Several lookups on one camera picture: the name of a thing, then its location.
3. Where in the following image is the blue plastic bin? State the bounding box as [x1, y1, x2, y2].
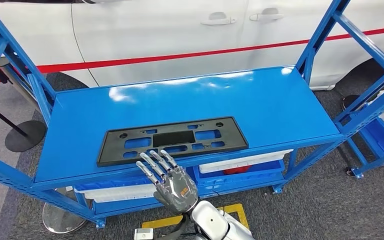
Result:
[191, 159, 286, 195]
[359, 117, 384, 160]
[73, 175, 158, 194]

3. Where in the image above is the white car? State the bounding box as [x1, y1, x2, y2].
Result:
[0, 0, 384, 91]

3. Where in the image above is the blue metal shelf rack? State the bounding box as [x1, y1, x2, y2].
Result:
[0, 0, 384, 229]

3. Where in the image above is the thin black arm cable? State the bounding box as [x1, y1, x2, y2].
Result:
[211, 189, 227, 216]

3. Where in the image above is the yellow floor tape square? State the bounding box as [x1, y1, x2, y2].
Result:
[141, 203, 250, 230]

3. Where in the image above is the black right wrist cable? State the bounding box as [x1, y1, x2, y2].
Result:
[155, 213, 193, 240]

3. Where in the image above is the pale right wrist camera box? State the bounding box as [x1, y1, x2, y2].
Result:
[133, 227, 155, 240]

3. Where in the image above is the blue wheeled shelf rack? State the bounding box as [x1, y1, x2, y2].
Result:
[344, 77, 384, 180]

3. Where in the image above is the black plastic panel part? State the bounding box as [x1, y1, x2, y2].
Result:
[96, 116, 250, 168]

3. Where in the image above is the black base stanchion post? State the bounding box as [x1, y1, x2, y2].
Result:
[0, 102, 47, 154]

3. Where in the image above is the red plastic object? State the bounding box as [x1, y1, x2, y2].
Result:
[222, 165, 252, 176]

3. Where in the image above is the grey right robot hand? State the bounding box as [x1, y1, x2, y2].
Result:
[135, 149, 200, 215]

